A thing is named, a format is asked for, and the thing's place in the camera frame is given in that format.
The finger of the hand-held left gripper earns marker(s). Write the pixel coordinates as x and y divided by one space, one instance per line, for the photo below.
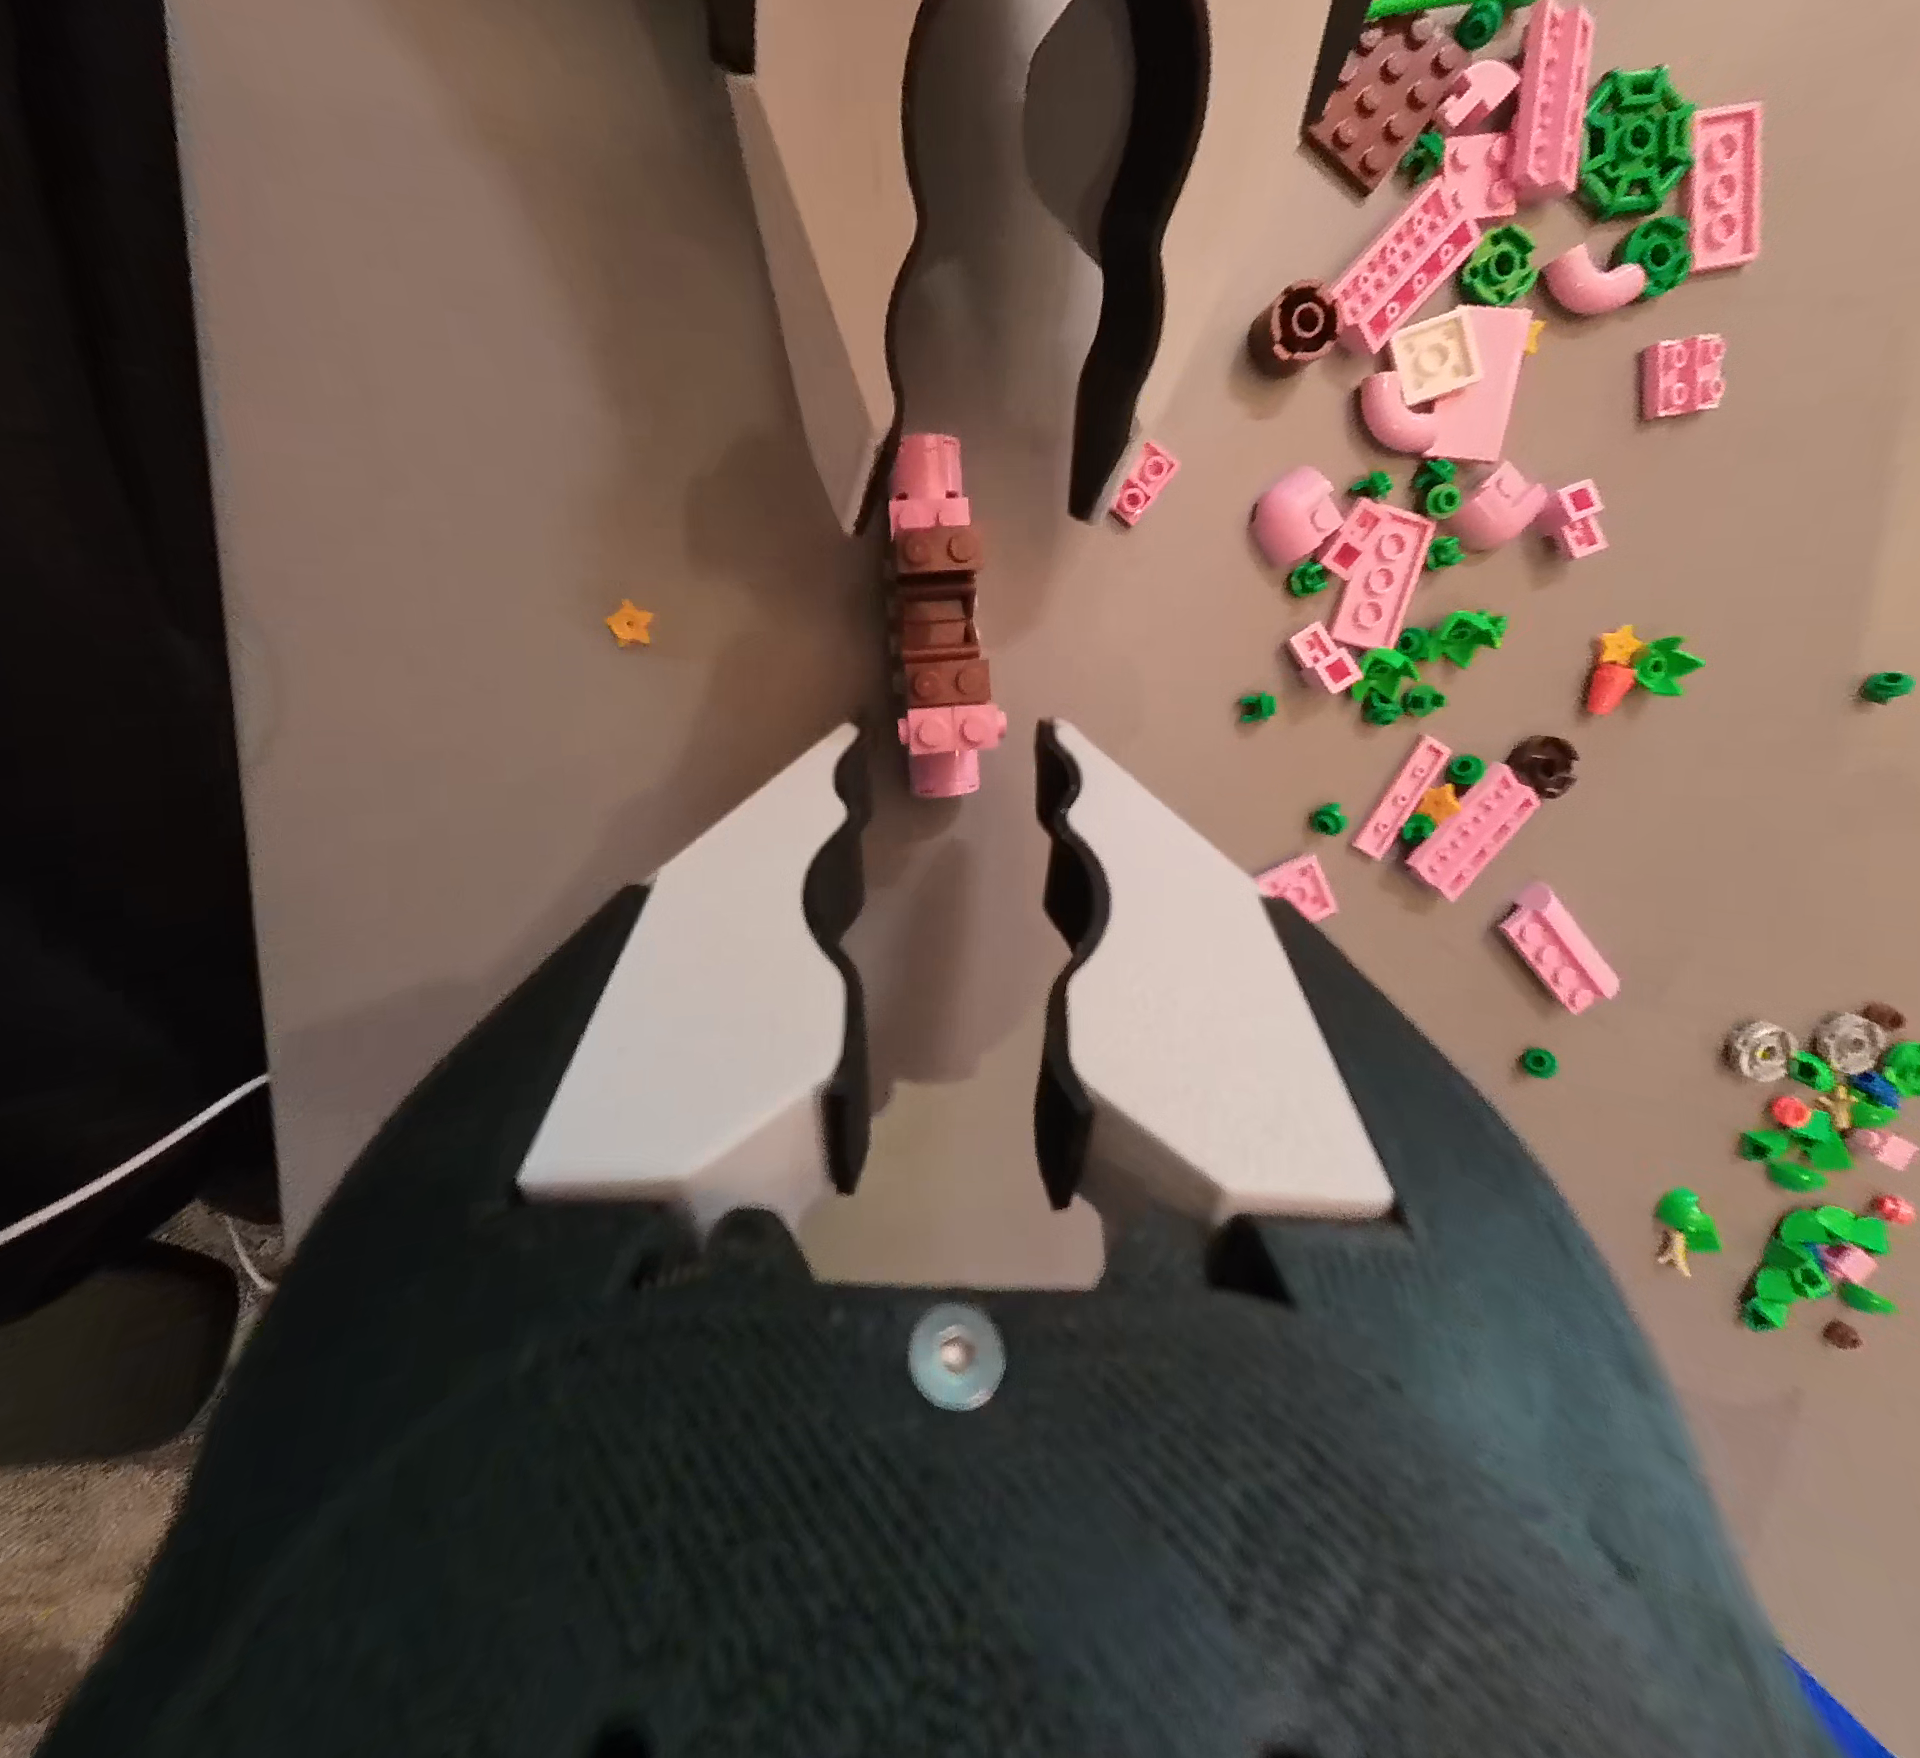
1261 18
821 139

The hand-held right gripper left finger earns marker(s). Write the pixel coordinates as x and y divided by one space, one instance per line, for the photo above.
690 1037

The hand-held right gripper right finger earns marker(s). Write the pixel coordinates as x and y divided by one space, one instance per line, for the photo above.
1214 1037

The pink brown toy brick assembly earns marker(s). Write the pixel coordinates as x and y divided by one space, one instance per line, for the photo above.
937 616

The brown square toy plate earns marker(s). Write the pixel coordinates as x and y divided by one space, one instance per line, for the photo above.
1389 101

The pile of pink green toy bricks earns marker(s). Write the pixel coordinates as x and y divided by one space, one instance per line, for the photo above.
1553 83

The brown round toy brick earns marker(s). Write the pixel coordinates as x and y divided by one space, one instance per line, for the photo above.
1295 325

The white square toy plate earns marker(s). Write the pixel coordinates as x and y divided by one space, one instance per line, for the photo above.
1431 355

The yellow toy star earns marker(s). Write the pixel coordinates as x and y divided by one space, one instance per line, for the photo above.
630 625

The pink square toy plate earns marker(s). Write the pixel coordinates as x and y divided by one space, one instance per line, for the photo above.
1145 484

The orange toy carrot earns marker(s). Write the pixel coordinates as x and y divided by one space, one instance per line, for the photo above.
1610 690

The cluster of tiny colourful toy pieces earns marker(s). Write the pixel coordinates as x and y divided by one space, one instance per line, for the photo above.
1800 1277

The blue plastic bin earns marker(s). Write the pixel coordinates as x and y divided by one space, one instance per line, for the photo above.
1876 1729

